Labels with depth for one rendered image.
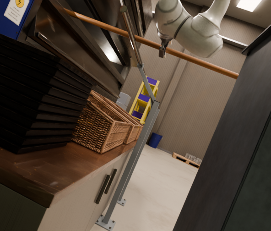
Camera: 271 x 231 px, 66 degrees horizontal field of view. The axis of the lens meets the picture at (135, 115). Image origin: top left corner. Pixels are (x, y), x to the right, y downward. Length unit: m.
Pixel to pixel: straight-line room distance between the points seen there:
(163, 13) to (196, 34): 0.14
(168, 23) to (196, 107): 8.21
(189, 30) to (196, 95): 8.25
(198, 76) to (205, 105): 1.24
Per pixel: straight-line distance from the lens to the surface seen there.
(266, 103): 0.30
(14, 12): 0.96
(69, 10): 1.28
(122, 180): 1.55
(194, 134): 8.94
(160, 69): 9.16
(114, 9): 1.56
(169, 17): 0.83
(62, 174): 0.56
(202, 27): 0.84
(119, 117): 1.42
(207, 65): 1.19
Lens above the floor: 0.78
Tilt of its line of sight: 1 degrees up
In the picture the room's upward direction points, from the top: 23 degrees clockwise
